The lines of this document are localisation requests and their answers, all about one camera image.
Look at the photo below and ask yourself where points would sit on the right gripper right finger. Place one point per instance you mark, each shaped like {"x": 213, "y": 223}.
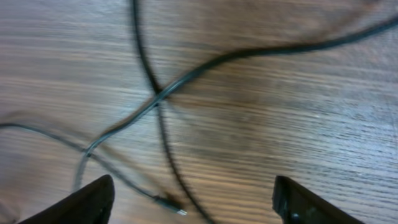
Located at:
{"x": 296, "y": 204}

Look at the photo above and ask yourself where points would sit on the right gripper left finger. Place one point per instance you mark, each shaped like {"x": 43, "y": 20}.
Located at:
{"x": 92, "y": 204}

